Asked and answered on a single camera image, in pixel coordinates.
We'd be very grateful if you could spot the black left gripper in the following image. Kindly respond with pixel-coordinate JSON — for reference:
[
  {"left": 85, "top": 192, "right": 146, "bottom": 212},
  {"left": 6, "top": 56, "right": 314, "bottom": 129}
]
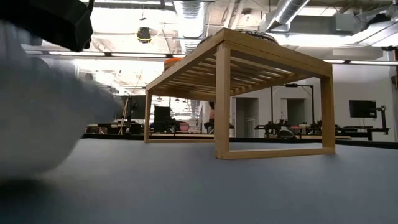
[{"left": 0, "top": 0, "right": 94, "bottom": 53}]

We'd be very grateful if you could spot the wooden slatted shelf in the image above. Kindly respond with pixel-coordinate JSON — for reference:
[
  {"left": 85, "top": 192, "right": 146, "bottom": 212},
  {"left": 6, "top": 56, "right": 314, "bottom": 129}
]
[{"left": 144, "top": 27, "right": 336, "bottom": 160}]

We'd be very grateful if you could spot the ceiling light strip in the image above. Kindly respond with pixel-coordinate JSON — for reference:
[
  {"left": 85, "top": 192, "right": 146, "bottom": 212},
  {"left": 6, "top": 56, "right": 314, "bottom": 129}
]
[{"left": 30, "top": 51, "right": 187, "bottom": 59}]

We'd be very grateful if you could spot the black yellow ceiling dome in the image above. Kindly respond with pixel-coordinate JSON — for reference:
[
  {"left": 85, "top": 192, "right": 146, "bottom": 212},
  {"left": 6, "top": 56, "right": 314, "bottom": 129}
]
[{"left": 136, "top": 27, "right": 153, "bottom": 44}]

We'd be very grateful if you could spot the dark desk monitor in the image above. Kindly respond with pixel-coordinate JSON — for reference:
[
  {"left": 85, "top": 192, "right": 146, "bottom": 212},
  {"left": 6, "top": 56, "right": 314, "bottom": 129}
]
[{"left": 124, "top": 95, "right": 147, "bottom": 121}]

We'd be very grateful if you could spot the black light stand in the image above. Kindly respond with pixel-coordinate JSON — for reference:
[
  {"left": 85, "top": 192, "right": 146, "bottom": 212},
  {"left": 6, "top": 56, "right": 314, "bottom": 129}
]
[{"left": 271, "top": 83, "right": 315, "bottom": 138}]

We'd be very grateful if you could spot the background black workstation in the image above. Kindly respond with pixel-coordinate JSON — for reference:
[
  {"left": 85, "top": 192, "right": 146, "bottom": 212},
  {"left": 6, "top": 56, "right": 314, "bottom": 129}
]
[{"left": 335, "top": 105, "right": 390, "bottom": 141}]

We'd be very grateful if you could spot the silver ribbed ceiling duct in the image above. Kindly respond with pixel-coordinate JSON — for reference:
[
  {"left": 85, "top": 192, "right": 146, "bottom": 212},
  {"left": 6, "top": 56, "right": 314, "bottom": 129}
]
[
  {"left": 266, "top": 0, "right": 312, "bottom": 32},
  {"left": 172, "top": 0, "right": 206, "bottom": 54}
]

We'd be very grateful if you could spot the grey rectangular ceiling duct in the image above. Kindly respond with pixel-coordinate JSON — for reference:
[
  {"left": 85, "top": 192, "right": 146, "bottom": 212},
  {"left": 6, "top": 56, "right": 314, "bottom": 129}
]
[{"left": 290, "top": 12, "right": 357, "bottom": 34}]

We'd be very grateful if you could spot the black wall monitor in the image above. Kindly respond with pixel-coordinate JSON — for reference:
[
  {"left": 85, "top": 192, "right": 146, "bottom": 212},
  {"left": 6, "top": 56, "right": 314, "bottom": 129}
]
[{"left": 348, "top": 100, "right": 378, "bottom": 119}]

